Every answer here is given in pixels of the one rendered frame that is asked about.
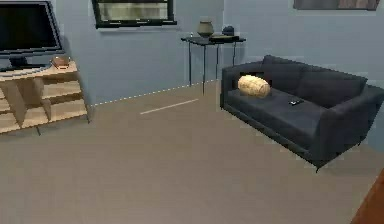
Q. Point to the dark grey sofa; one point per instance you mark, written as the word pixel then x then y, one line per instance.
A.
pixel 300 110

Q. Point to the flat black book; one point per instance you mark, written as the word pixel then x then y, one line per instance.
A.
pixel 222 38

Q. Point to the black side table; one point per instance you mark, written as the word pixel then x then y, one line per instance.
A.
pixel 204 41

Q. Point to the beige ceramic vase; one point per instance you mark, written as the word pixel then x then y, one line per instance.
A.
pixel 205 28

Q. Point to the tan round pillow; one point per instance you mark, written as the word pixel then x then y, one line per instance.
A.
pixel 254 86

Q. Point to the black framed window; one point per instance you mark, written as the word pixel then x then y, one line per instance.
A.
pixel 133 12

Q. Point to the light wooden television stand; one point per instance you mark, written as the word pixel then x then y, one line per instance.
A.
pixel 43 96

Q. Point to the framed wall picture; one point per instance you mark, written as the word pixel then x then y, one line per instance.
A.
pixel 336 4

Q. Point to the black remote control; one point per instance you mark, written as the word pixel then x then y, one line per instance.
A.
pixel 295 102

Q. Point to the black television set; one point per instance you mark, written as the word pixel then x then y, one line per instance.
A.
pixel 26 28

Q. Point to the small dark round object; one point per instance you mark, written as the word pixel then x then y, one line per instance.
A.
pixel 228 30

